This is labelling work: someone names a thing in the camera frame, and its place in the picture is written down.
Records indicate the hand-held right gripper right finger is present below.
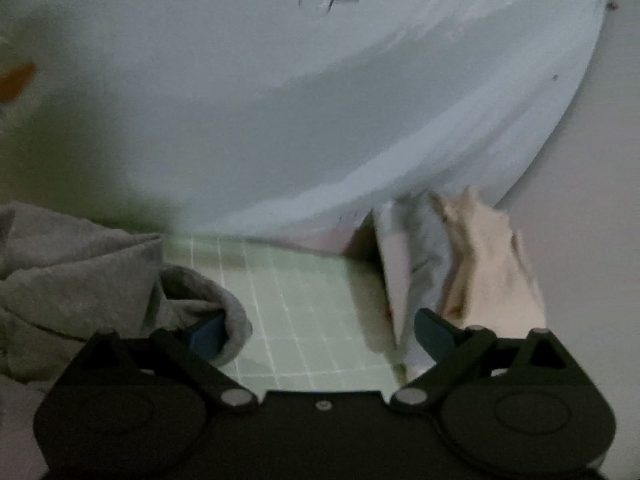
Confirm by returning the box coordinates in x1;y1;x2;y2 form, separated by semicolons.
390;308;588;413

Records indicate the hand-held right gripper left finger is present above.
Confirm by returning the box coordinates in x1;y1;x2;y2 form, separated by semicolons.
65;310;258;413

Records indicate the pale blue garment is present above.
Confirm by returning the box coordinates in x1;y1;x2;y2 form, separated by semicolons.
372;192;453;381

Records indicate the beige garment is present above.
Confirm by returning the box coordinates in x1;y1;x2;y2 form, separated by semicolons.
430;185;548;333

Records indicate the grey garment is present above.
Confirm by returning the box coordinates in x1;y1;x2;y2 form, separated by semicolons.
0;200;254;480

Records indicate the green grid mat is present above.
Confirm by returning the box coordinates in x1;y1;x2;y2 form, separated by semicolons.
160;232;408;393

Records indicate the pale blue carrot print quilt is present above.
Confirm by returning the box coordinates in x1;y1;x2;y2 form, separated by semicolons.
0;0;608;261

